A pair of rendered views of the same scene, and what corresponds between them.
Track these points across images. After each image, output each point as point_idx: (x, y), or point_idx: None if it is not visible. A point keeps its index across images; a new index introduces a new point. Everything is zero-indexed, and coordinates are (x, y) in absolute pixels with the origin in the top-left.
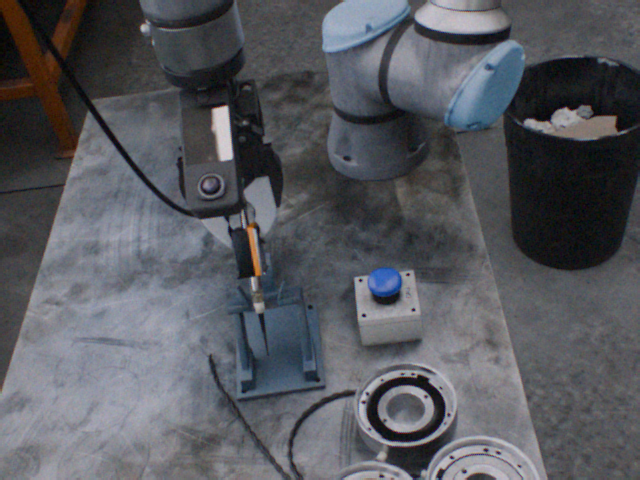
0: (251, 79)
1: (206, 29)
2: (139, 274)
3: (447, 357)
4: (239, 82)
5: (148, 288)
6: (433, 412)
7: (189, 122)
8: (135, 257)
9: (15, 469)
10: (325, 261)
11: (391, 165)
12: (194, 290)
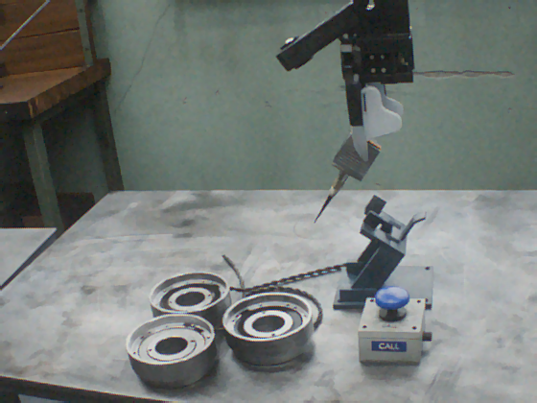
0: (408, 37)
1: None
2: (499, 226)
3: (330, 373)
4: (407, 35)
5: (481, 230)
6: (254, 335)
7: (332, 14)
8: (520, 224)
9: (335, 200)
10: (489, 314)
11: None
12: (472, 249)
